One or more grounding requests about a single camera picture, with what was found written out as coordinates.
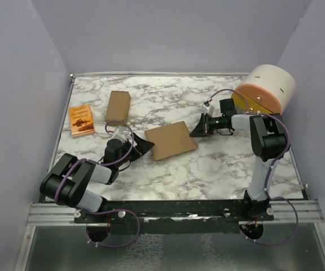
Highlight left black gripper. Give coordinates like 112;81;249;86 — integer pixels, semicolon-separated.
116;133;154;168

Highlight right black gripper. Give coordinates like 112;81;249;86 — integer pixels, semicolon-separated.
191;113;225;138

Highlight brown cardboard box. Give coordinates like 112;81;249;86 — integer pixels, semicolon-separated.
144;121;197;161

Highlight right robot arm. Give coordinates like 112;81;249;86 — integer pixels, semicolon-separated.
190;98;290;221

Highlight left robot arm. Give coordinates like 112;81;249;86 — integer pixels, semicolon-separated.
39;134;155;223

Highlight small folded cardboard box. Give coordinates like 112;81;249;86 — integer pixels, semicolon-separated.
105;91;131;125

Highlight orange book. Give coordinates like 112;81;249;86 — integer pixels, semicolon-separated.
68;104;95;138

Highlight white cylinder with coloured base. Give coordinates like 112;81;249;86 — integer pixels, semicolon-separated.
231;64;297;113

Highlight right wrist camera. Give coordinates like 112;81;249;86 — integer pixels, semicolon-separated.
202;101;214;116

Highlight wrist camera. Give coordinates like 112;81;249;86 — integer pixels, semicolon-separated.
112;126;128;143
202;101;214;116

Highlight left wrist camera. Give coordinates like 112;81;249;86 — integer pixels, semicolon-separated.
112;126;128;143

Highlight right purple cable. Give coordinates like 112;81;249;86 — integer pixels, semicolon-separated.
207;89;299;247

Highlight purple cable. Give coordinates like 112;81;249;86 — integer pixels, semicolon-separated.
207;89;299;247
54;120;141;249

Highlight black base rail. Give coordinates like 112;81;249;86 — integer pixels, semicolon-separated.
74;199;274;236

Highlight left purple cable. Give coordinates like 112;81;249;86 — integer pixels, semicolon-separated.
54;120;141;249

